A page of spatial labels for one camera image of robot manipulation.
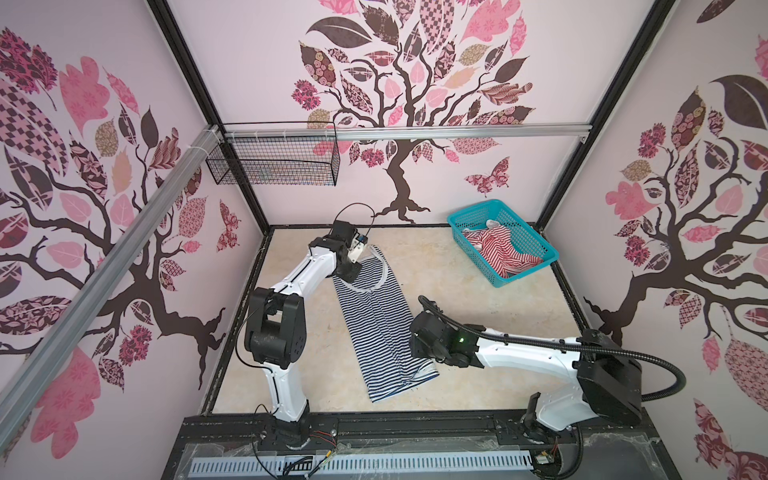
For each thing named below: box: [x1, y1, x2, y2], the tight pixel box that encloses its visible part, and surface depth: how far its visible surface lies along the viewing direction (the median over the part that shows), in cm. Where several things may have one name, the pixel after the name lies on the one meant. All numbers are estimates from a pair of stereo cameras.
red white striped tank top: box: [462, 219, 544, 279], surface depth 109 cm
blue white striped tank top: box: [333, 245, 440, 403], surface depth 92 cm
